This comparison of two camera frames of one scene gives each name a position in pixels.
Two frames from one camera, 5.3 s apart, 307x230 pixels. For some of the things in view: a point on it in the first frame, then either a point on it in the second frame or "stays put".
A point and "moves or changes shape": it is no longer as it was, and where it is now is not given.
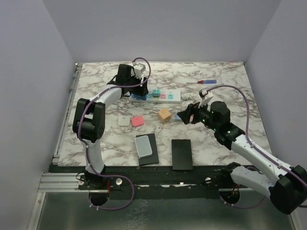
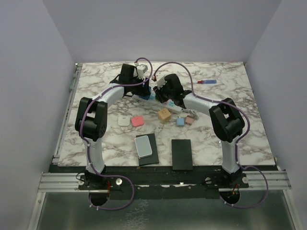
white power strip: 166,96 moves or changes shape
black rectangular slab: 182,155 stays put
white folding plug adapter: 123,121 stays put
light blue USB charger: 177,117 to 180,121
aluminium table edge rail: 61,136 stays put
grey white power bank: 143,146 stays put
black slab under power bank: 151,159 stays put
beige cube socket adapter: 164,115 stays put
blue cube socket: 141,97 moves or changes shape
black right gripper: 192,109 to 158,94
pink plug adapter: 137,120 stays put
